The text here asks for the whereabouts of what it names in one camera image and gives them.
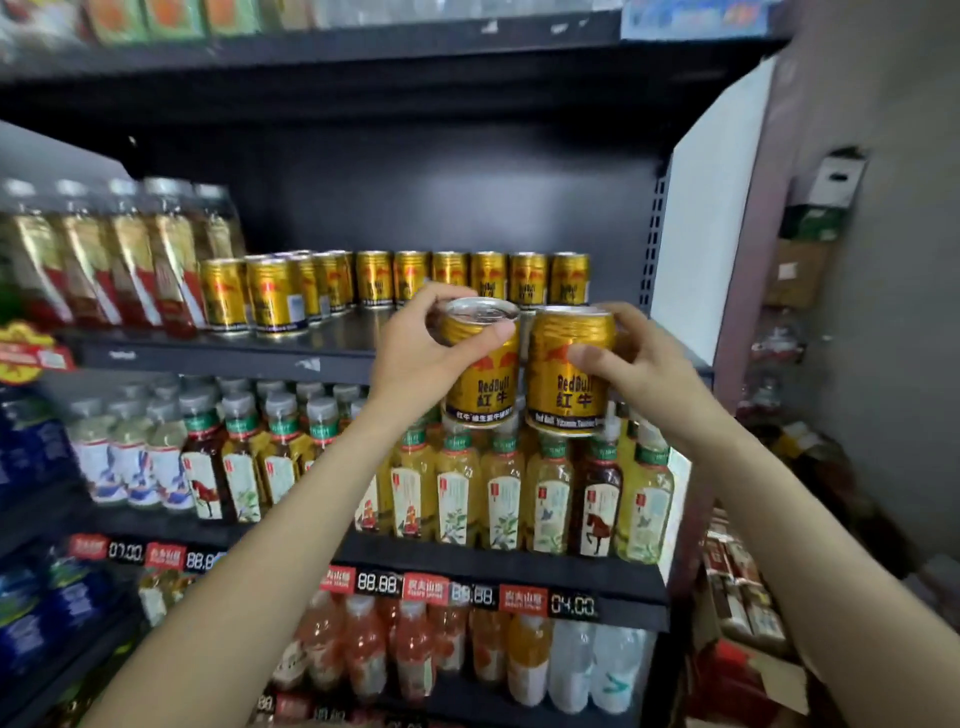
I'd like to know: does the person's right hand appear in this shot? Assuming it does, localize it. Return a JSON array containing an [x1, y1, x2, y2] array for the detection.
[[567, 302, 726, 456]]

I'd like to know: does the person's left hand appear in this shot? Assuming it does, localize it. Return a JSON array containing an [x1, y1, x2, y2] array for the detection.
[[367, 283, 519, 444]]

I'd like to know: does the gold drink can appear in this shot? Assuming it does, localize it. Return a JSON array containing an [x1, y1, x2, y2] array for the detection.
[[438, 297, 522, 429], [524, 304, 618, 437]]

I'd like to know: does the person's left forearm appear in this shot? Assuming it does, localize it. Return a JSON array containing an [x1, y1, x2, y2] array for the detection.
[[78, 408, 421, 728]]

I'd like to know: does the person's right forearm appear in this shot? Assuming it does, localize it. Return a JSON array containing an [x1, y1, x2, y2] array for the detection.
[[671, 420, 960, 728]]

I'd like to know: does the dark tea bottle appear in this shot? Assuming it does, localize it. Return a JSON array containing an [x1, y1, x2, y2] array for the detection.
[[178, 390, 228, 522], [573, 417, 625, 558]]

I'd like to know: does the row of yellow tea bottles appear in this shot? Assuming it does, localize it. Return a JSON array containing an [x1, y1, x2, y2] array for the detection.
[[217, 378, 676, 565]]

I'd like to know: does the black shelving unit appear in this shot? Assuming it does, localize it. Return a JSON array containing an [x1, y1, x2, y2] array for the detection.
[[0, 11, 789, 728]]

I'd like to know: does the white side panel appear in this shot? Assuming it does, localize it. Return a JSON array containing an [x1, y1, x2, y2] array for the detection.
[[651, 58, 778, 369]]

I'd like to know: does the row of gold cans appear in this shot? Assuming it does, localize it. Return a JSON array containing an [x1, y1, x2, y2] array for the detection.
[[198, 249, 592, 336]]

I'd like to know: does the brown cardboard box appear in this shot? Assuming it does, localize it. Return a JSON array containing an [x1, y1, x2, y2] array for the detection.
[[765, 238, 835, 310]]

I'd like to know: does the row of shelf price tags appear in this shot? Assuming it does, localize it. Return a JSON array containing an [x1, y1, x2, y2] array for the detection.
[[67, 532, 601, 624]]

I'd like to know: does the stack of red white packets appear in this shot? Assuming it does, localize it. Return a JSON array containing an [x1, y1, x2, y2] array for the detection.
[[703, 513, 790, 655]]

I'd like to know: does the white green carton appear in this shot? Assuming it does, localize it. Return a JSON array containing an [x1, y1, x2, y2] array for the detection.
[[780, 148, 870, 243]]

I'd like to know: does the orange juice bottle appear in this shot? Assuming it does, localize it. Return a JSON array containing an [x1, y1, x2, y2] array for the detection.
[[507, 615, 554, 708]]

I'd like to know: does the clear water bottle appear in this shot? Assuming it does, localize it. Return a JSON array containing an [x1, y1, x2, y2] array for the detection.
[[591, 624, 648, 716], [549, 620, 595, 715]]

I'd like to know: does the row of red juice bottles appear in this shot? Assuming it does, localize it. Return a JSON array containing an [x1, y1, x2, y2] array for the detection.
[[271, 591, 511, 702]]

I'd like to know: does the red cardboard carton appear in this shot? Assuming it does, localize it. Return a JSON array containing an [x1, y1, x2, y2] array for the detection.
[[686, 637, 811, 728]]

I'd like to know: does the blue packet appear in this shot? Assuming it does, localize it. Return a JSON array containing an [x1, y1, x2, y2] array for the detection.
[[621, 0, 772, 40]]

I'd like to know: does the row of pale milky bottles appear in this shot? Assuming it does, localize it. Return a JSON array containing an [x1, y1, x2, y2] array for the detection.
[[66, 378, 198, 513]]

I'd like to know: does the row of bottom price tags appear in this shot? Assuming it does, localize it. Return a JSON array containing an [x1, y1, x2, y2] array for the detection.
[[253, 691, 451, 728]]

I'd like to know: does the row of green orange packets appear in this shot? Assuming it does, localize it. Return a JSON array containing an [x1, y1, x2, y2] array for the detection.
[[81, 0, 265, 42]]

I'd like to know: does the red yellow promo sticker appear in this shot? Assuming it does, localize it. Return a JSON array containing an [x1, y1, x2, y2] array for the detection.
[[0, 321, 77, 387]]

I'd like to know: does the group of blue bottles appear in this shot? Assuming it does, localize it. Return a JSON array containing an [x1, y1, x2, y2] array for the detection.
[[0, 390, 78, 500], [0, 551, 117, 680]]

